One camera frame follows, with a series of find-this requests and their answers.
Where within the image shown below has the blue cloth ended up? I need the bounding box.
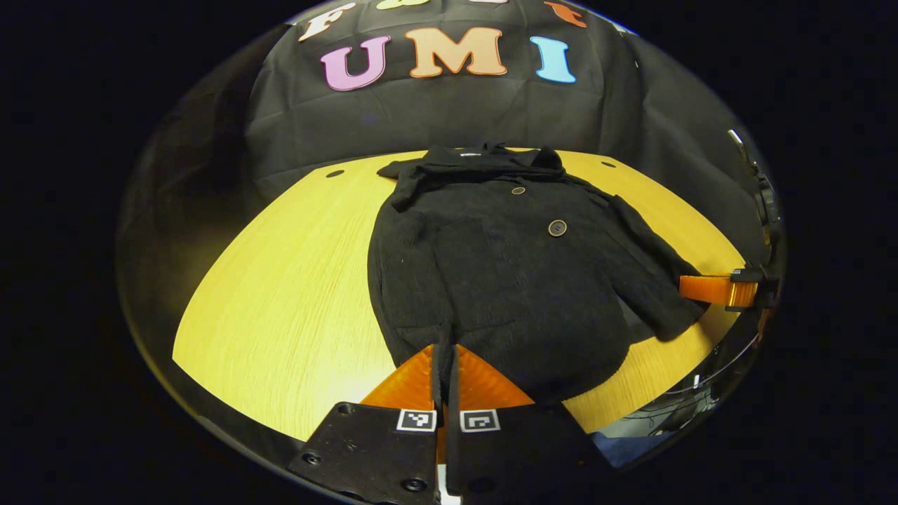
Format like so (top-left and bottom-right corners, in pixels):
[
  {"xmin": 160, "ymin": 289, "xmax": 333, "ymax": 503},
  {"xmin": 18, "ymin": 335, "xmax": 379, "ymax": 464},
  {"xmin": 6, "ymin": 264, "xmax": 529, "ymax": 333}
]
[{"xmin": 591, "ymin": 430, "xmax": 672, "ymax": 469}]

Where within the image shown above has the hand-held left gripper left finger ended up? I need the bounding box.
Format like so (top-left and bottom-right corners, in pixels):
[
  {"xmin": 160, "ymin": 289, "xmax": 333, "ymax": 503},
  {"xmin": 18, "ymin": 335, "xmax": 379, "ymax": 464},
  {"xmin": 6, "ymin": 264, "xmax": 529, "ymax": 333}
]
[{"xmin": 288, "ymin": 344, "xmax": 444, "ymax": 505}]

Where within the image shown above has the black backdrop cloth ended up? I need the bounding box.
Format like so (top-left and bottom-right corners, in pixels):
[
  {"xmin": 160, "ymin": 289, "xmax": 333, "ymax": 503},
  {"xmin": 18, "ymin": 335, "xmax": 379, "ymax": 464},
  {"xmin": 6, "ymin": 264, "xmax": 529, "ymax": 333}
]
[{"xmin": 119, "ymin": 0, "xmax": 776, "ymax": 365}]

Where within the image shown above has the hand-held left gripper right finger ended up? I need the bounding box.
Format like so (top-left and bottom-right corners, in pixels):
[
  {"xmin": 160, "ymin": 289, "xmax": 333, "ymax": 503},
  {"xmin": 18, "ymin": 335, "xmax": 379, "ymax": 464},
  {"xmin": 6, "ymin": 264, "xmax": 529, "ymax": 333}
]
[{"xmin": 446, "ymin": 344, "xmax": 618, "ymax": 502}]

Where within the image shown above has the black buttoned coat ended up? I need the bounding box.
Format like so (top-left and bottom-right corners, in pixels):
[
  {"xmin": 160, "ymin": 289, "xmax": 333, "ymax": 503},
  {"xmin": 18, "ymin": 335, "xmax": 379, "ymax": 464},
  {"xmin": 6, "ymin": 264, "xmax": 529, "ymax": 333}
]
[{"xmin": 367, "ymin": 142, "xmax": 709, "ymax": 404}]

